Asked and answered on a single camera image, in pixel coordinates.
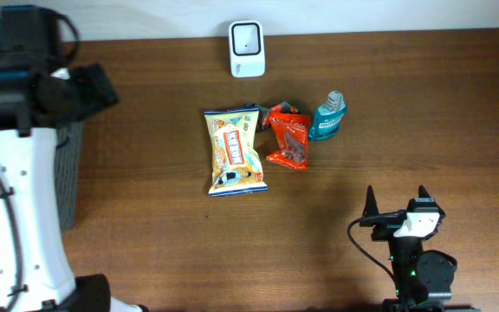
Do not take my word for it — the grey plastic basket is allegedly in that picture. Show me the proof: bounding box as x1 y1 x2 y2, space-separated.
55 122 84 233

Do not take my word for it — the beige wet wipes pack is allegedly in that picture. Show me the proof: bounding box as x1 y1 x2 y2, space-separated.
204 107 268 197

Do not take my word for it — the orange red snack bag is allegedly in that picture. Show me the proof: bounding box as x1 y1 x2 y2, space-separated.
266 112 311 171

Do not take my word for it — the white barcode scanner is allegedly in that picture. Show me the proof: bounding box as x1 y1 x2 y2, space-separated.
228 20 266 78

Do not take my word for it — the teal Listerine mouthwash bottle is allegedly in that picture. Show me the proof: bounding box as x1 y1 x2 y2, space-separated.
308 91 347 141

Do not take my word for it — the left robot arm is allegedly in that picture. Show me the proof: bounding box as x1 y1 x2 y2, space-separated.
0 5 132 312

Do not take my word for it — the black red snack wrapper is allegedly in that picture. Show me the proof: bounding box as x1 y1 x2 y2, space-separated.
245 101 301 132

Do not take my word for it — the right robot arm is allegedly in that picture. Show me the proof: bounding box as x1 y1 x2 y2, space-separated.
347 185 475 312

